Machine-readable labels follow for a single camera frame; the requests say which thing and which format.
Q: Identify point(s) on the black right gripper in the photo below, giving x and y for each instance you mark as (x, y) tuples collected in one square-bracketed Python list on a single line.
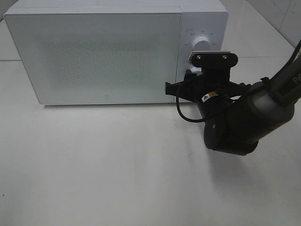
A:
[(203, 86)]

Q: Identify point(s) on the white microwave knob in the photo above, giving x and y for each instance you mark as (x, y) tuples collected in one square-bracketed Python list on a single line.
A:
[(196, 70), (201, 43)]

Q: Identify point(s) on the white microwave door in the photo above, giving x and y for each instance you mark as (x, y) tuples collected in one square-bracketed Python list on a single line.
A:
[(98, 58)]

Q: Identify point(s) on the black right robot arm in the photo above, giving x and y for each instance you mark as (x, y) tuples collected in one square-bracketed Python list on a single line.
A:
[(237, 115)]

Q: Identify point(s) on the white microwave oven body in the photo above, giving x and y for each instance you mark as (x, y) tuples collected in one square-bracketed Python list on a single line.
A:
[(199, 17)]

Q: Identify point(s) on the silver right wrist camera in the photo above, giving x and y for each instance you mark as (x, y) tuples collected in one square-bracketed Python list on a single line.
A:
[(210, 59)]

